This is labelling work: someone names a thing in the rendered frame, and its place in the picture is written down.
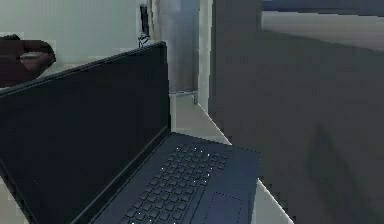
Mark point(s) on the dark blue open laptop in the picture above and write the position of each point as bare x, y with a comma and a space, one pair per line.
100, 140

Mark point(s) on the grey room door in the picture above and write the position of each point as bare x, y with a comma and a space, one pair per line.
181, 46

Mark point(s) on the dark brown round object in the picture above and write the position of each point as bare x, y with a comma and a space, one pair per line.
20, 63

